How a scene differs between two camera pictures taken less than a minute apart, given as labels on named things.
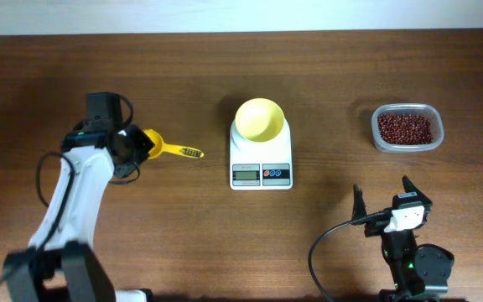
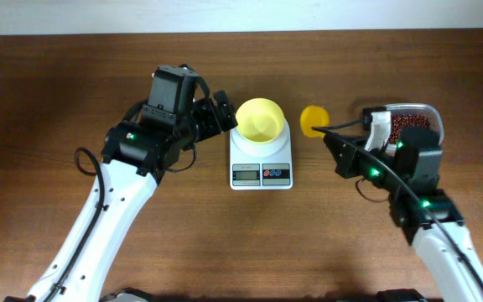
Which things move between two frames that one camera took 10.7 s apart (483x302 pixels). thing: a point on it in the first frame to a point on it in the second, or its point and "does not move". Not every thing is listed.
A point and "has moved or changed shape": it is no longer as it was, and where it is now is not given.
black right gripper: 424,200 to 345,158
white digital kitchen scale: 261,166 does not move
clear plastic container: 407,127 does not move
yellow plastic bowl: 259,119 does not move
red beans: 404,129 does not move
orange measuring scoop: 161,147 has moved or changed shape
